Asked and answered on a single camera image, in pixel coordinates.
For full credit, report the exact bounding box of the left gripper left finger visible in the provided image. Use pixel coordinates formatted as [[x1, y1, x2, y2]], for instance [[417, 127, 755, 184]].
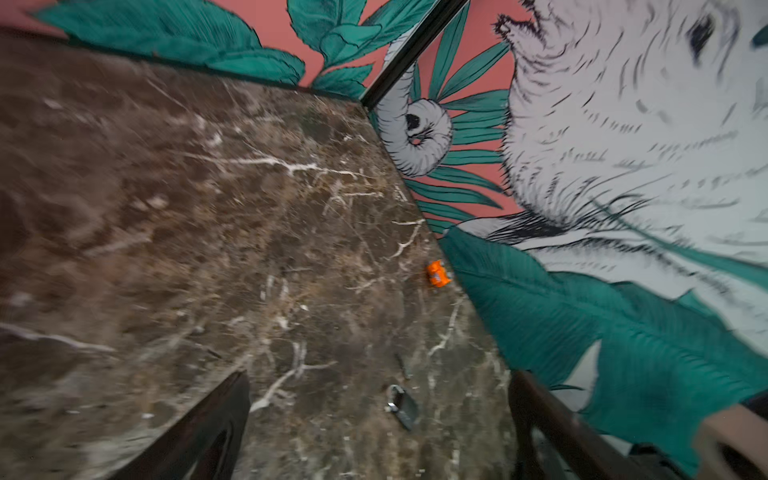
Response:
[[111, 371, 251, 479]]

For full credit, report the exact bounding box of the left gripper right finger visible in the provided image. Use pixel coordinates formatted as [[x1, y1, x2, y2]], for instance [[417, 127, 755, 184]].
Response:
[[508, 370, 651, 479]]

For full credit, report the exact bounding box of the black padlock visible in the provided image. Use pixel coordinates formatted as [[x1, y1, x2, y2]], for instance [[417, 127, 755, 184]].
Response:
[[385, 384, 420, 431]]

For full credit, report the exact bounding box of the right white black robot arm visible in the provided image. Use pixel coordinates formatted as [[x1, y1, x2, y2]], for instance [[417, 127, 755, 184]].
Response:
[[693, 390, 768, 480]]

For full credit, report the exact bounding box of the orange small object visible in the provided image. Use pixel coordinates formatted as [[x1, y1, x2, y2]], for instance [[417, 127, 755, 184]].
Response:
[[426, 260, 452, 288]]

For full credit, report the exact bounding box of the right black frame post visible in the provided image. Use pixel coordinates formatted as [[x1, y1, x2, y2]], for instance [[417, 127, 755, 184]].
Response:
[[361, 0, 468, 110]]

